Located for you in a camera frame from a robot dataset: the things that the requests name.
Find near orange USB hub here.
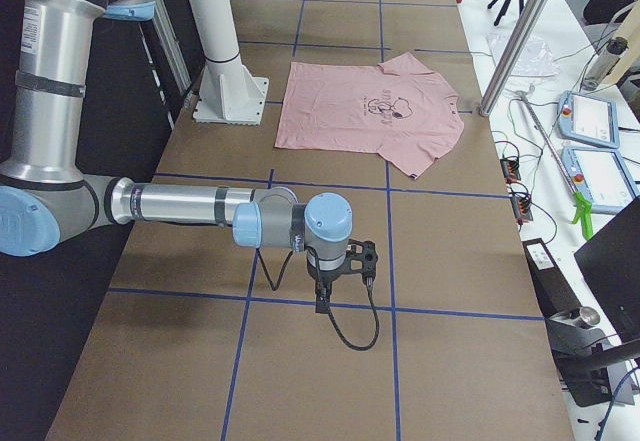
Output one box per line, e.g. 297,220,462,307
510,192,533,226

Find pink Snoopy t-shirt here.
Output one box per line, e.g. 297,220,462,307
275,52,464,178

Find aluminium frame post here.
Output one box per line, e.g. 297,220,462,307
479,0,547,117

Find orange usb hub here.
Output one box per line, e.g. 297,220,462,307
510,192,533,226
500,157,521,184

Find clear water bottle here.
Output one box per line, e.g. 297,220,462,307
582,36,628,91

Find far orange USB hub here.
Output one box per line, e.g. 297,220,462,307
500,157,521,184

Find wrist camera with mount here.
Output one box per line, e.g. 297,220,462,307
344,239,378,281

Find black monitor stand clamp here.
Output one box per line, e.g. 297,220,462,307
546,199,639,407

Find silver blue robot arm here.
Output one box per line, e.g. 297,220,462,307
1,0,359,313

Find far teach pendant tablet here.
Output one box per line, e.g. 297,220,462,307
558,91,620,149

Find long grabber stick green handle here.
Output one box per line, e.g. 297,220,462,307
516,91,594,241

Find white pedestal column with base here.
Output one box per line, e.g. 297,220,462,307
189,0,269,126

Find black box with white label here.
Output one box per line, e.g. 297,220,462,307
522,238,579,318

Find near teach pendant tablet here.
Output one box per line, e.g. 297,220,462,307
561,146,639,215

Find teach pendant tablet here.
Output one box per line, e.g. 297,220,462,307
558,91,620,149
561,146,639,215

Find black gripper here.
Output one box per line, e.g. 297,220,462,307
307,256,349,314

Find clear plastic bag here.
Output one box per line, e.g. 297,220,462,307
486,31,559,78

